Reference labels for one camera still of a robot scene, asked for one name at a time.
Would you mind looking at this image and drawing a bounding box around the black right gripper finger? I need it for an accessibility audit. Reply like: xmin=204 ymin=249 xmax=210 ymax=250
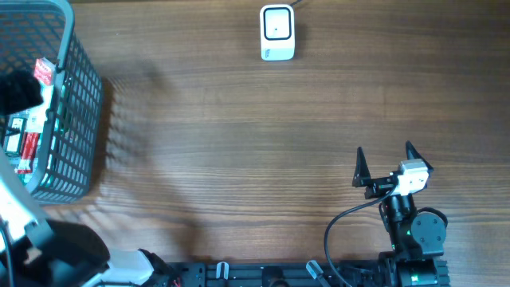
xmin=406 ymin=140 xmax=434 ymax=172
xmin=352 ymin=147 xmax=371 ymax=187

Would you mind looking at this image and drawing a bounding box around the green 3M gloves package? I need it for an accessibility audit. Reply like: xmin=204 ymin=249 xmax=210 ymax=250
xmin=1 ymin=77 xmax=54 ymax=184

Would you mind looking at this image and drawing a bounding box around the red stick sachet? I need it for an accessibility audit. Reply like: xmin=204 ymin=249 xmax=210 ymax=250
xmin=17 ymin=132 xmax=40 ymax=174

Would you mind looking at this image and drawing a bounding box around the orange Kleenex tissue pack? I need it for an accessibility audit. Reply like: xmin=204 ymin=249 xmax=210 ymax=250
xmin=33 ymin=57 xmax=56 ymax=86

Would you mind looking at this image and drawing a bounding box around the black white small box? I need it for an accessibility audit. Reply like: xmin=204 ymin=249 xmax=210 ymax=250
xmin=4 ymin=117 xmax=26 ymax=156

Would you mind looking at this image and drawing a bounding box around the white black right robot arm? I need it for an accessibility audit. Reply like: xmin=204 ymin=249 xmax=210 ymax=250
xmin=352 ymin=142 xmax=450 ymax=286

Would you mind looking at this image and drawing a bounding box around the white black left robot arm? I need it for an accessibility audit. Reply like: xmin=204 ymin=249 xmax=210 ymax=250
xmin=1 ymin=70 xmax=180 ymax=286

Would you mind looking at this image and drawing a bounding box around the white barcode scanner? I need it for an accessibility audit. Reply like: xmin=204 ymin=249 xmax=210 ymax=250
xmin=260 ymin=4 xmax=296 ymax=61

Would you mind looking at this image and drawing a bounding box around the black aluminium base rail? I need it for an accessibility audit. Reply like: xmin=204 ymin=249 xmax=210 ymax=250
xmin=167 ymin=259 xmax=451 ymax=287

